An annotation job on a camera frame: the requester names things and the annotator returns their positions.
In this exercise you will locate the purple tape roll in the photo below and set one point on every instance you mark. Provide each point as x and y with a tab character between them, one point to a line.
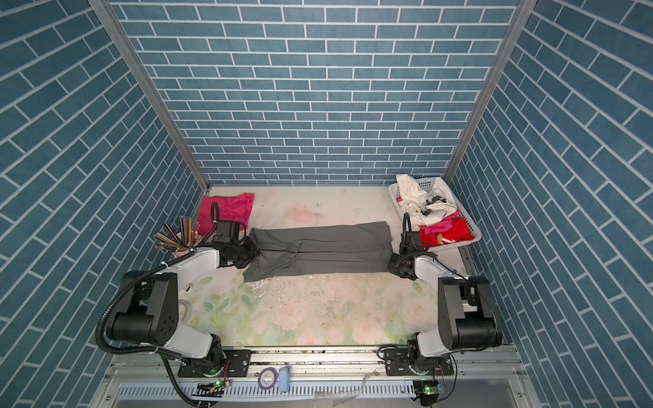
267	378

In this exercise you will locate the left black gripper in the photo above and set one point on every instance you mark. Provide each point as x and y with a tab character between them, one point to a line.
253	252

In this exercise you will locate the red t shirt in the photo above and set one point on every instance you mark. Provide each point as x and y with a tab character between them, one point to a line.
460	232

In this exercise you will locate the light blue small cylinder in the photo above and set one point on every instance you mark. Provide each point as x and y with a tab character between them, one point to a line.
284	382

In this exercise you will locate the left circuit board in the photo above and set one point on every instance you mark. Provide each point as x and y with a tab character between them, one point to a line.
213	389

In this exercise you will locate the aluminium front rail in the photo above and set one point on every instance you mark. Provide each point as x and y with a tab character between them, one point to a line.
346	375

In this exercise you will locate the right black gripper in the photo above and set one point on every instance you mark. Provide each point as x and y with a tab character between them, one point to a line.
393	265

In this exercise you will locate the pink pencil cup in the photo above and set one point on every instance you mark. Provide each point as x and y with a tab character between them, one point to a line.
196	243

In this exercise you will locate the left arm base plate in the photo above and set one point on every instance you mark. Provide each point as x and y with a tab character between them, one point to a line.
226	363

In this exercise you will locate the folded magenta t shirt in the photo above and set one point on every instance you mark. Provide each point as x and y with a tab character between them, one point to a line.
237	209

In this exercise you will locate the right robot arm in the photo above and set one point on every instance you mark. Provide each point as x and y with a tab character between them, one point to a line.
466	319

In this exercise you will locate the clear tape roll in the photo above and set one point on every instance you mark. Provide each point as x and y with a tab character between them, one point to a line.
185	311

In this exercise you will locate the grey t shirt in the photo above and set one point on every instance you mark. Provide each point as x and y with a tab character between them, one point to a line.
349	249

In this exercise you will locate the coloured pencils bundle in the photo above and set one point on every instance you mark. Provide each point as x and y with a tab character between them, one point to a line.
172	240

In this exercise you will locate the white plastic laundry basket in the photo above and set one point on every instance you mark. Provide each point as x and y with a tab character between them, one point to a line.
475	230

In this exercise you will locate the magenta garment in basket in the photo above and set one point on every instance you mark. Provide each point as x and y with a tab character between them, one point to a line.
446	224

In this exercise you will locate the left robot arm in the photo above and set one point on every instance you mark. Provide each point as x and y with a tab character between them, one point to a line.
143	317

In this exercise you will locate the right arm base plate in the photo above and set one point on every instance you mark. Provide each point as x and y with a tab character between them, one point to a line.
400	361

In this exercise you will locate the white t shirt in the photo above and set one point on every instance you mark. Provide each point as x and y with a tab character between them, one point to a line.
425	206

